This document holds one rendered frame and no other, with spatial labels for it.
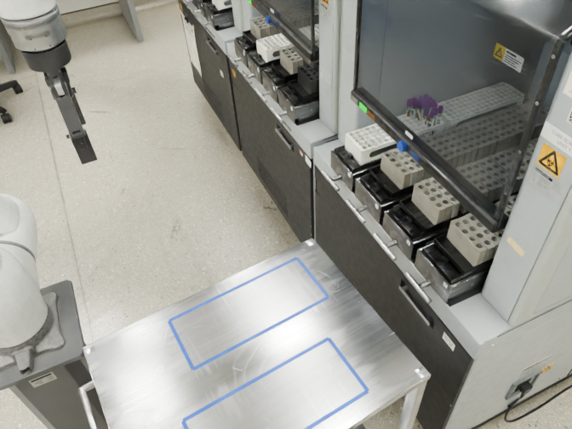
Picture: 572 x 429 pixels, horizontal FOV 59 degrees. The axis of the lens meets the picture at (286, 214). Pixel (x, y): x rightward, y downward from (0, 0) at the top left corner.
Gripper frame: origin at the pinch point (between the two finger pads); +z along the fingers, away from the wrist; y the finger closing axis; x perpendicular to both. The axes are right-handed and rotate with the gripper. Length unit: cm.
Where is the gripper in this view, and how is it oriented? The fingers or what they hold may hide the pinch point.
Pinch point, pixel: (82, 138)
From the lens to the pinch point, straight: 110.2
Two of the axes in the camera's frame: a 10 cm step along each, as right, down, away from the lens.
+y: 4.2, 6.3, -6.5
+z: 0.5, 7.0, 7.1
